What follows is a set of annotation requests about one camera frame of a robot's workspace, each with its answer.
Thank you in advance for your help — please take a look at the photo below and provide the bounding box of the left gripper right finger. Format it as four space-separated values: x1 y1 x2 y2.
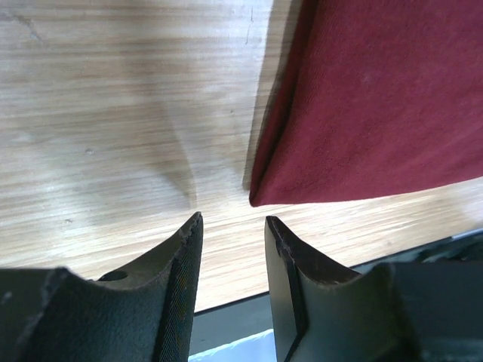
265 216 482 361

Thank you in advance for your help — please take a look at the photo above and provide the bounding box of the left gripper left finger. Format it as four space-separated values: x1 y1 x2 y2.
1 213 203 361

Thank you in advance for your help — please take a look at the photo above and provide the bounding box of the dark red t shirt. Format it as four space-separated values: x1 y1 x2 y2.
249 1 482 207

